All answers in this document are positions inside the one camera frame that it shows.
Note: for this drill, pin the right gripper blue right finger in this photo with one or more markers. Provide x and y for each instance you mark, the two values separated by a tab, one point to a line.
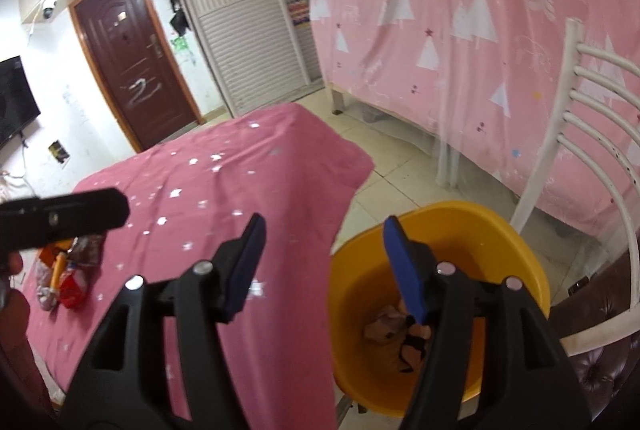
528	381

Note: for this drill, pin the yellow plastic trash bin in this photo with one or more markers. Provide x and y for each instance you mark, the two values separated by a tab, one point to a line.
475	239

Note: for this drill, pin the person's left hand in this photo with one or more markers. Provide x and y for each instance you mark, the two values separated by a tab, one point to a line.
14	320

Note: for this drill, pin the red snack wrapper pile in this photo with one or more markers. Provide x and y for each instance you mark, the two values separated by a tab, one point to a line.
65	270

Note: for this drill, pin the dark brown tufted sofa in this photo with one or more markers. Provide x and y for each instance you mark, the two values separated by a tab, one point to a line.
598	325

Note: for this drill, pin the dark red entrance door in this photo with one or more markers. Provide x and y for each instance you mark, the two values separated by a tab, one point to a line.
130	58

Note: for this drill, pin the white louvered closet door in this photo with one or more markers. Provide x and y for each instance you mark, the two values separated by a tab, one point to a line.
252	50

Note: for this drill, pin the pink tree-print bed curtain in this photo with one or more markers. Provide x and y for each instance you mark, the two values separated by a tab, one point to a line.
480	74

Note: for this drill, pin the black wall television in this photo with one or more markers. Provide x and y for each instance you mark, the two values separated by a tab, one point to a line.
18	107

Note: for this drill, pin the white security camera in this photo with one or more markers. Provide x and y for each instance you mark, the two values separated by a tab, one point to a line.
47	8

